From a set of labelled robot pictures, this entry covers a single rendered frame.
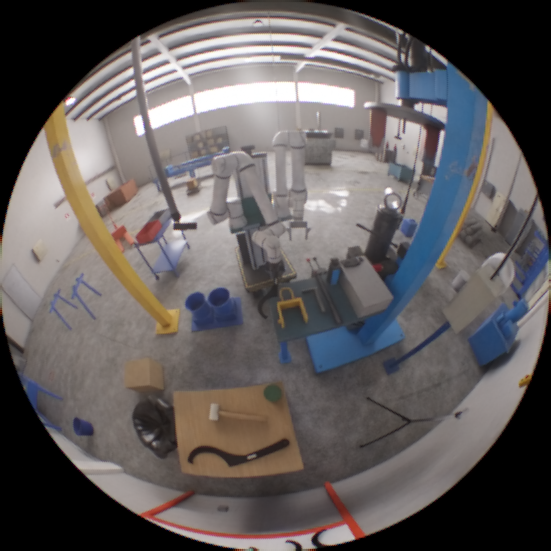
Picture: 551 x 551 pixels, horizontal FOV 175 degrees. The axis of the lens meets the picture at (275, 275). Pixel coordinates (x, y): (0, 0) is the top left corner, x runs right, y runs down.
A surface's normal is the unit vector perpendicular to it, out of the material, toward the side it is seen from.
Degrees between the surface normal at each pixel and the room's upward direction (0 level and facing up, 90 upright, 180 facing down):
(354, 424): 0
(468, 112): 90
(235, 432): 0
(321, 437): 0
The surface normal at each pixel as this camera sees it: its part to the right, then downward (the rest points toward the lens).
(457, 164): -0.98, 0.19
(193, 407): -0.07, -0.67
